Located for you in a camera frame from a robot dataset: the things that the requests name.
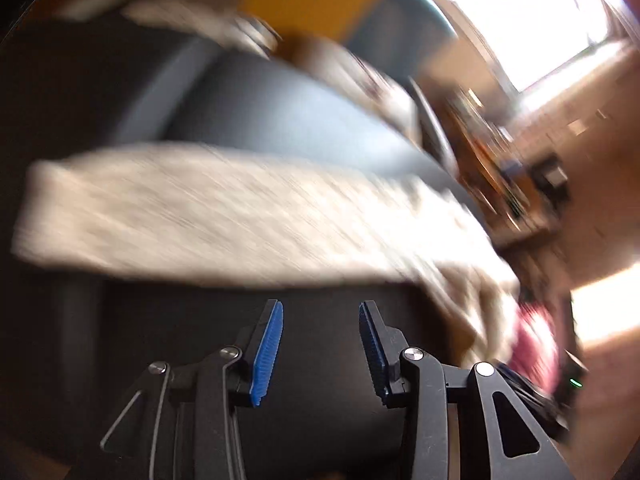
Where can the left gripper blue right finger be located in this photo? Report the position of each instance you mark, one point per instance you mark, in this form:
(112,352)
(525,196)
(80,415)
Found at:
(499,436)

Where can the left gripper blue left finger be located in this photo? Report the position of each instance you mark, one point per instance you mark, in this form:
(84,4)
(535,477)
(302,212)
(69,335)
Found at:
(181,422)

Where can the cream knitted sweater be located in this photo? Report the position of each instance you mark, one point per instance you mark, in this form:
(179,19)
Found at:
(195,214)

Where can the pink floral clothing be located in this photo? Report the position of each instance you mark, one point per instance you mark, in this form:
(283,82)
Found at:
(535,354)

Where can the wooden side table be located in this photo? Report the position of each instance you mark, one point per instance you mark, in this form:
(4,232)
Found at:
(521,201)

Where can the grey yellow blue armchair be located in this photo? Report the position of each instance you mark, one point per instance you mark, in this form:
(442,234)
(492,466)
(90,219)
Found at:
(370,51)

